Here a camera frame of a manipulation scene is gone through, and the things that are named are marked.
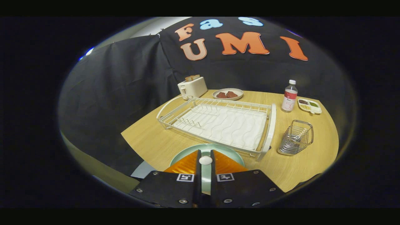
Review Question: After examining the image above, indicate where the metal wire basket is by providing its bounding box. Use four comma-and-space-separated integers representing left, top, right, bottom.
277, 120, 314, 156

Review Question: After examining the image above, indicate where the white toaster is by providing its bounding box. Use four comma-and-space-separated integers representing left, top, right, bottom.
177, 77, 208, 100

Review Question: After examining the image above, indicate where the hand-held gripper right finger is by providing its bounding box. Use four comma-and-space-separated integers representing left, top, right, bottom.
210, 150, 285, 208

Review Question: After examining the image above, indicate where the beige plate with patties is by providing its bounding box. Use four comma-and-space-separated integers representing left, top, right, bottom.
212, 88, 244, 101

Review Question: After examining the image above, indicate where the white wire dish rack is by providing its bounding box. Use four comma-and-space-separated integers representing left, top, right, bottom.
156, 95, 277, 162

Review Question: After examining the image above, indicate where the clear bottle with red label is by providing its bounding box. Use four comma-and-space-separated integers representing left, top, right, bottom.
281, 79, 298, 113

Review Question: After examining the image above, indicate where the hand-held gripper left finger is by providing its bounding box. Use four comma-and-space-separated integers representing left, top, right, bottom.
129, 149, 202, 208

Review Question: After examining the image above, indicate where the white divided dish with beans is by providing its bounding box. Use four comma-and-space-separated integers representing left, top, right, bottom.
298, 98, 322, 114

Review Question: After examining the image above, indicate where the light green plate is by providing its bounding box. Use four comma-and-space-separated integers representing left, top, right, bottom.
169, 143, 245, 193

